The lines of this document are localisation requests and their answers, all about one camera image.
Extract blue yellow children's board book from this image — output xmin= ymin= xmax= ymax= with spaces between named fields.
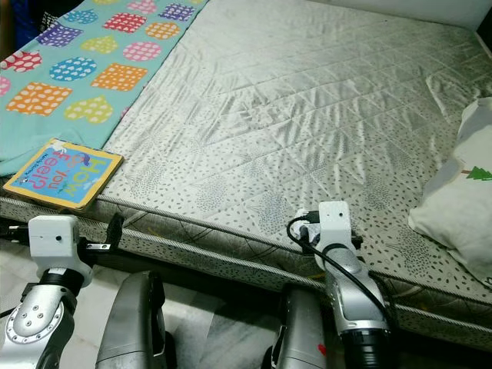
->
xmin=2 ymin=137 xmax=125 ymax=211

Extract teal blanket with colourful shapes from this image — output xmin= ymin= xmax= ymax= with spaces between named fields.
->
xmin=0 ymin=0 xmax=205 ymax=178

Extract white pillow with tree print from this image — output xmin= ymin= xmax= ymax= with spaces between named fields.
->
xmin=407 ymin=96 xmax=492 ymax=282

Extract silver left robot leg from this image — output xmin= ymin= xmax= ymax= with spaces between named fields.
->
xmin=96 ymin=269 xmax=163 ymax=369

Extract silver robot leg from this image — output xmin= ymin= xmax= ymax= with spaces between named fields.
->
xmin=96 ymin=269 xmax=163 ymax=369
xmin=265 ymin=284 xmax=328 ymax=369

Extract dark bed base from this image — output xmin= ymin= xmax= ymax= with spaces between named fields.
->
xmin=0 ymin=206 xmax=492 ymax=366

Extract silver right robot leg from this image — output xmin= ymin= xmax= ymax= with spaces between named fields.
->
xmin=265 ymin=284 xmax=328 ymax=369

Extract grey quilted mattress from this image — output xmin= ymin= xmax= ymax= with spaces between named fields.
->
xmin=0 ymin=0 xmax=492 ymax=352

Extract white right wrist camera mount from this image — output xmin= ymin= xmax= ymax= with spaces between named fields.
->
xmin=292 ymin=201 xmax=355 ymax=267

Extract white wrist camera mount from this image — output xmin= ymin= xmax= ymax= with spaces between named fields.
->
xmin=28 ymin=214 xmax=94 ymax=282
xmin=292 ymin=201 xmax=355 ymax=267

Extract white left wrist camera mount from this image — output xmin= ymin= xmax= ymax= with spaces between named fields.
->
xmin=28 ymin=214 xmax=94 ymax=282

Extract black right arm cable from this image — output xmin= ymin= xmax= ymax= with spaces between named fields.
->
xmin=286 ymin=214 xmax=397 ymax=312

